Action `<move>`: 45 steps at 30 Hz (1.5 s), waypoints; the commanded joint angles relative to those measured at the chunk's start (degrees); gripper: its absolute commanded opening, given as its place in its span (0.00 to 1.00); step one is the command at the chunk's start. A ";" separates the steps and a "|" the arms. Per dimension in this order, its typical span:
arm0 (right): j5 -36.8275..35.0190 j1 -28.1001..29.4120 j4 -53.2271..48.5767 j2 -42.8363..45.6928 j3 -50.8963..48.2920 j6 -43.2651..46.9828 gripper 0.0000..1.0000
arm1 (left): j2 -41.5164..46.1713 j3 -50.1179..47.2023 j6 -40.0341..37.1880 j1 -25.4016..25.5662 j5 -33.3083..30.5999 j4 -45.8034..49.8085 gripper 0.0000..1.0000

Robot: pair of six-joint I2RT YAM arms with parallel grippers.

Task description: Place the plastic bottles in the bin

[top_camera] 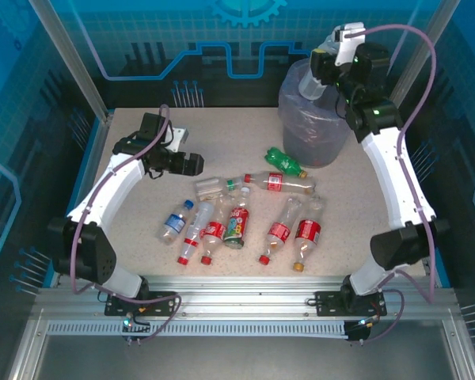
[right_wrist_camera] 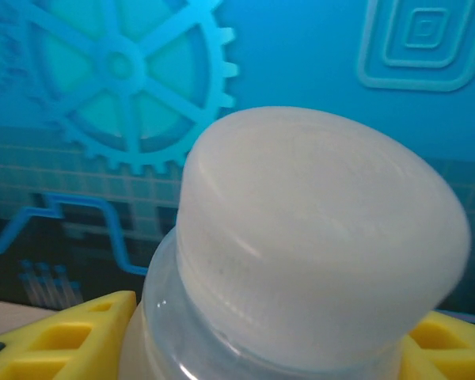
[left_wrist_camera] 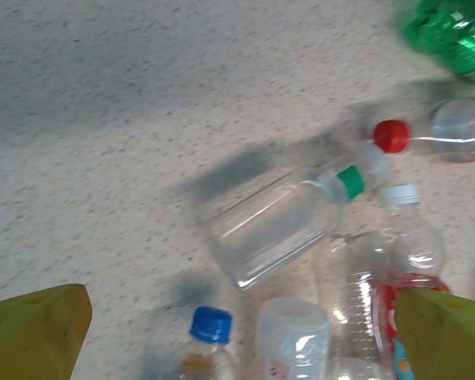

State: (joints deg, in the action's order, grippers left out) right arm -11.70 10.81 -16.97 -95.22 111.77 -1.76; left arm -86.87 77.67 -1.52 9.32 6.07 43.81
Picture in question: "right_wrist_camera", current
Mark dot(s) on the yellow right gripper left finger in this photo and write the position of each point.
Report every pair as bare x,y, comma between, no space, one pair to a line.
55,344

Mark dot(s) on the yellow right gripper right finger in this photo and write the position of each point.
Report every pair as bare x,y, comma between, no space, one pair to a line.
455,352

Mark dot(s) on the clear bottle with white cap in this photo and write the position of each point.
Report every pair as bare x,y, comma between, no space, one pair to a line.
301,217

